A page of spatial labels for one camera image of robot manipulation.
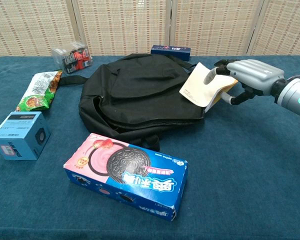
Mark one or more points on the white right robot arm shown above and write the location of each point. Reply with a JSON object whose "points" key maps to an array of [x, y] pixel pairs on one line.
{"points": [[295, 96]]}

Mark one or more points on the white and yellow booklet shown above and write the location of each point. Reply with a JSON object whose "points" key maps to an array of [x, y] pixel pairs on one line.
{"points": [[197, 90]]}

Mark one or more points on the blue table cloth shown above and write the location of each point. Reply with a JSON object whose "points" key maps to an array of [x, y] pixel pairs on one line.
{"points": [[240, 180]]}

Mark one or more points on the dark blue long box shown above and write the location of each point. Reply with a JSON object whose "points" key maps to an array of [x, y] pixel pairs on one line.
{"points": [[171, 51]]}

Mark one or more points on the black fabric backpack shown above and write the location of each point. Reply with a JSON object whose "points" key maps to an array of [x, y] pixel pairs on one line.
{"points": [[145, 100]]}

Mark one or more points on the woven folding screen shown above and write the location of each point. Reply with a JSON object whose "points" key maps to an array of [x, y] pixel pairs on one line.
{"points": [[122, 25]]}

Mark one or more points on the green white snack bag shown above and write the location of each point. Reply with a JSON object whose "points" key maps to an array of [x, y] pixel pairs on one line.
{"points": [[38, 90]]}

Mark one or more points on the blue pink Oreo cookie box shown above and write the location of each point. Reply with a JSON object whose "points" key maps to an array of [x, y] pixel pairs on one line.
{"points": [[130, 175]]}

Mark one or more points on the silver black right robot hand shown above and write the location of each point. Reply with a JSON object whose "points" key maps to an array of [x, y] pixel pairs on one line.
{"points": [[255, 73]]}

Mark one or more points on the light blue cube box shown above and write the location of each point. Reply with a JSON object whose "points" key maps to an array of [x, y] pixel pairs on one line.
{"points": [[17, 135]]}

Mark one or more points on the clear box red black items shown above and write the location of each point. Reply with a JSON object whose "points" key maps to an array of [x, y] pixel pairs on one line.
{"points": [[72, 58]]}

